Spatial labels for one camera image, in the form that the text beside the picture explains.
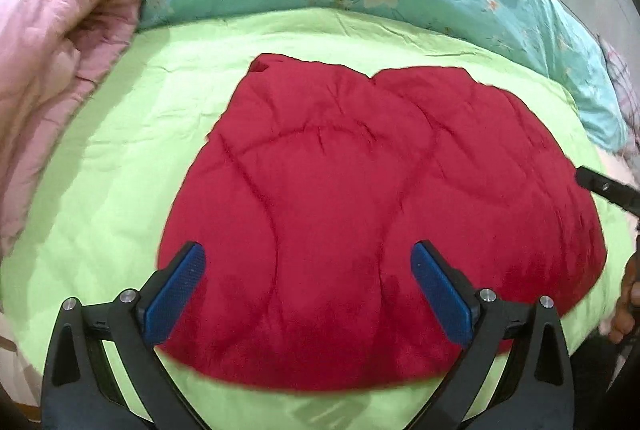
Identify red puffer jacket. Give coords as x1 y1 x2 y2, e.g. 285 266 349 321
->
158 54 606 391

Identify person's right hand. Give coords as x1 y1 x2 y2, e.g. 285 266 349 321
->
608 252 639 344

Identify pink plaid cloth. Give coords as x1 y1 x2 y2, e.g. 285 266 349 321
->
598 35 639 159

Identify pink quilted blanket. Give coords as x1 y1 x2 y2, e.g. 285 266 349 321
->
1 0 141 255

